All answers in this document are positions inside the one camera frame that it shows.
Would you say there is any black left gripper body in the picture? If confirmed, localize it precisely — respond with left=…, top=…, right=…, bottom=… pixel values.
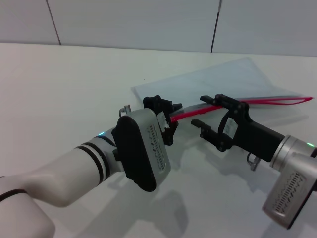
left=155, top=111, right=172, bottom=135

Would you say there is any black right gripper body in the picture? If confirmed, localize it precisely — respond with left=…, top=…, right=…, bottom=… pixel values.
left=216, top=100, right=285, bottom=163

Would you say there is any clear red-zip document bag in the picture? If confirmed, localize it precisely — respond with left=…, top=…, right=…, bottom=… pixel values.
left=131, top=57, right=315, bottom=123

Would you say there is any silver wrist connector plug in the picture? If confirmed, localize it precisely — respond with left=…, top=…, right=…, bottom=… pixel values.
left=247, top=152, right=261, bottom=172
left=118, top=105, right=132, bottom=118

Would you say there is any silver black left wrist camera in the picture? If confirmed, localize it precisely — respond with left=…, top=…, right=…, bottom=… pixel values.
left=111, top=108, right=171, bottom=193

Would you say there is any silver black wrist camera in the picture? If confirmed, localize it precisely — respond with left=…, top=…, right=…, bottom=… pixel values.
left=262, top=170, right=316, bottom=230
left=111, top=108, right=171, bottom=193

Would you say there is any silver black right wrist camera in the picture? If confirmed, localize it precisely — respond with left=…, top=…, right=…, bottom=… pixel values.
left=262, top=170, right=316, bottom=230

